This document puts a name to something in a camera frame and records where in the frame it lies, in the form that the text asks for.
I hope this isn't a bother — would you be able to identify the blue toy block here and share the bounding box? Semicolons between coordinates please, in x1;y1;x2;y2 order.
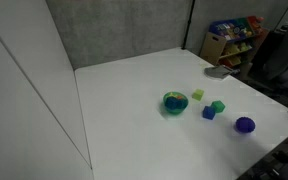
202;105;217;121
165;96;182;111

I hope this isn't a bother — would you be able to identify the green plastic bowl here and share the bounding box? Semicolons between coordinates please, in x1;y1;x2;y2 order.
162;91;189;116

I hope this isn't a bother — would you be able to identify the yellow-green toy block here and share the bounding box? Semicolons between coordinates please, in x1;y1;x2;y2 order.
191;88;205;102

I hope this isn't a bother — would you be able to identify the green toy block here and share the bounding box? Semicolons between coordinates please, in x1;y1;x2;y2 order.
210;100;227;114

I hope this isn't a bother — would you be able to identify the blue bowl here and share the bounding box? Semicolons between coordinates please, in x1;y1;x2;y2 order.
234;116;257;135

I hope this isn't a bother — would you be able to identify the grey metal mounting plate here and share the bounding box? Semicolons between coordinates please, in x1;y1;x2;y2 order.
203;65;234;81

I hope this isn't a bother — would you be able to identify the black stand pole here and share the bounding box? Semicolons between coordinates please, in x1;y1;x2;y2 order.
181;0;197;51

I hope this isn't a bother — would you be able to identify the wooden toy shelf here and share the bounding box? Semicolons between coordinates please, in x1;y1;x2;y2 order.
199;15;271;70

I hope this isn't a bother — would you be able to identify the blue toy storage bin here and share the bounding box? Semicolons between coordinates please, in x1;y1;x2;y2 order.
208;18;252;43

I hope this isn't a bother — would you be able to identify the red toy storage bin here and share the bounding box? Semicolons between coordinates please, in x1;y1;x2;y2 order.
246;15;266;35

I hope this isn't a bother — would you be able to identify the dark office chair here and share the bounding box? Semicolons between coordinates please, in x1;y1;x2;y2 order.
249;14;288;92

